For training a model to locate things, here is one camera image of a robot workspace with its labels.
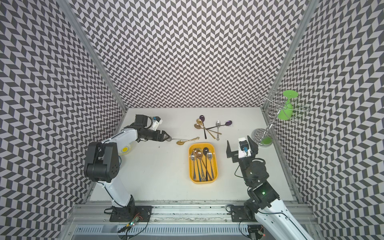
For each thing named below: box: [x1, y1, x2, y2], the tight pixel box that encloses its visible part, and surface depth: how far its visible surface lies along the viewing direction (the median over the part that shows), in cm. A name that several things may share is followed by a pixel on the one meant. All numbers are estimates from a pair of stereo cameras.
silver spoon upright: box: [216, 120, 221, 141], surface depth 110 cm
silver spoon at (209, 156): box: [206, 152, 215, 180], surface depth 94 cm
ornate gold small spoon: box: [176, 137, 200, 146], surface depth 101 cm
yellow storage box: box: [188, 142, 219, 184], surface depth 93 cm
